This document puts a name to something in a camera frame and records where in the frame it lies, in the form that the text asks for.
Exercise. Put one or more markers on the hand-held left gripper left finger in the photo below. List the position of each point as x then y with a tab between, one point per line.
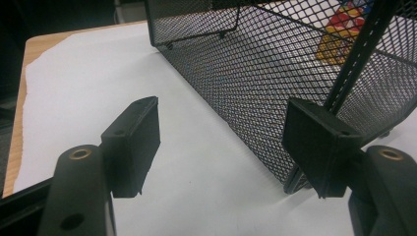
131	147

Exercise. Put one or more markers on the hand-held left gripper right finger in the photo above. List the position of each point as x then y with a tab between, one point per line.
324	147

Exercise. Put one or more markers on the red and yellow packet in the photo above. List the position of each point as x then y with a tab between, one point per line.
341	32

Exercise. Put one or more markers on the white paper sheet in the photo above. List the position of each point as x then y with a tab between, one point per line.
98	85

